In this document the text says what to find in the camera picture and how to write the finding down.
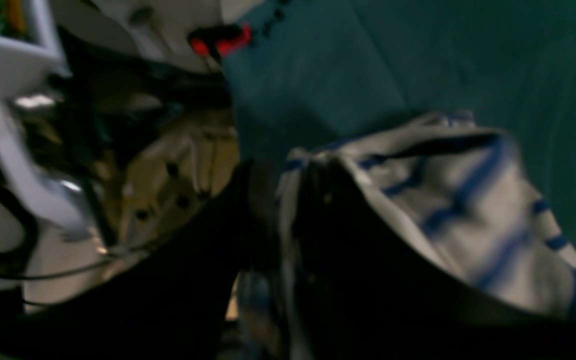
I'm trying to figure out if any teal table cloth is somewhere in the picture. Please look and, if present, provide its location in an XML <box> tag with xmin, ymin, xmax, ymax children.
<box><xmin>223</xmin><ymin>0</ymin><xmax>576</xmax><ymax>247</ymax></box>

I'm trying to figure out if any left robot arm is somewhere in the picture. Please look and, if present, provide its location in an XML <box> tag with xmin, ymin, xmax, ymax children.
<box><xmin>0</xmin><ymin>0</ymin><xmax>258</xmax><ymax>281</ymax></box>

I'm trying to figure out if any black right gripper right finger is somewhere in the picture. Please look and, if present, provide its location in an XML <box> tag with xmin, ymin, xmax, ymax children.
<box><xmin>293</xmin><ymin>160</ymin><xmax>359</xmax><ymax>301</ymax></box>

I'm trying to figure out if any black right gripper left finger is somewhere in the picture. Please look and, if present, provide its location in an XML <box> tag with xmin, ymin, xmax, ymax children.
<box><xmin>233</xmin><ymin>159</ymin><xmax>281</xmax><ymax>273</ymax></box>

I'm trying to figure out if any blue white striped T-shirt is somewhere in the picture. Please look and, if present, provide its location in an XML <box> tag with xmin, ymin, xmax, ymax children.
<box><xmin>238</xmin><ymin>112</ymin><xmax>576</xmax><ymax>360</ymax></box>

